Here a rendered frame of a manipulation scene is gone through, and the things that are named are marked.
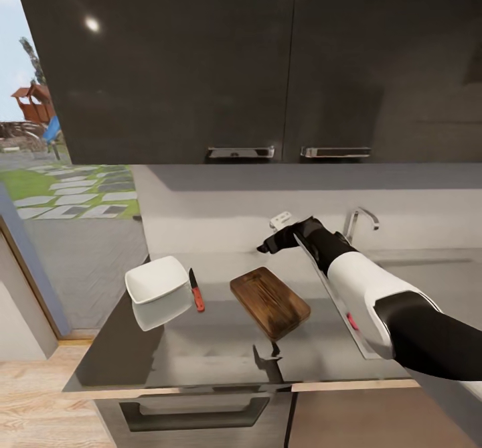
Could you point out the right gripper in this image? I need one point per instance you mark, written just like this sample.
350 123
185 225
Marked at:
275 243

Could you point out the cutting board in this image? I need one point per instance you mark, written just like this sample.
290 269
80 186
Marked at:
275 306

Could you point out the vidalia onion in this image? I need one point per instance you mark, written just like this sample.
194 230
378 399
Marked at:
352 322

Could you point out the dishwasher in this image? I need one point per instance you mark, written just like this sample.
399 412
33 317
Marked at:
252 420

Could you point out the bowl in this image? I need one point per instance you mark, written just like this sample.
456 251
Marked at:
155 280

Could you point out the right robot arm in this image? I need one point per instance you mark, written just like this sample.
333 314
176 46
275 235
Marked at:
399 321

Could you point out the parer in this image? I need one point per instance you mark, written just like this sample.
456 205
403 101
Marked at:
195 290

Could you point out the fixed window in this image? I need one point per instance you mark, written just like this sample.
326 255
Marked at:
74 230

